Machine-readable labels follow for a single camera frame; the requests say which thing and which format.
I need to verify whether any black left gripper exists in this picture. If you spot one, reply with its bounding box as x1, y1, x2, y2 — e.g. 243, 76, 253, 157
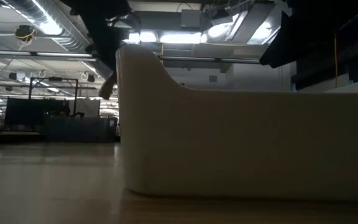
61, 0, 132, 75

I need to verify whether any white plastic handled bin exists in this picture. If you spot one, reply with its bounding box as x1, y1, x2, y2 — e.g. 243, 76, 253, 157
116, 43, 358, 202

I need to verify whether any long ceiling light bar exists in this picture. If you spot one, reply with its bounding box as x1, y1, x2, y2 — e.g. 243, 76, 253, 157
0, 49, 98, 62

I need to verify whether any grey ceiling box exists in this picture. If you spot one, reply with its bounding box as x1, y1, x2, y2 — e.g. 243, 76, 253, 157
180, 9, 201, 30

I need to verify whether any black background panel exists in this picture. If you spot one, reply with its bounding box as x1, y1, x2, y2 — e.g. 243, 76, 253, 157
4, 96, 71, 127

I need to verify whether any large spiral air duct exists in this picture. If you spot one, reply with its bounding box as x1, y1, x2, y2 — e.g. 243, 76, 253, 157
3, 0, 117, 78

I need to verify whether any black metal gantry frame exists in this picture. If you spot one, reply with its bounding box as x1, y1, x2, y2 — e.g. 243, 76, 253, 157
28, 77, 79, 116

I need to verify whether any yellow black cable reel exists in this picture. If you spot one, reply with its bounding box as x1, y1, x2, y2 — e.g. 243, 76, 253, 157
14, 24, 36, 43

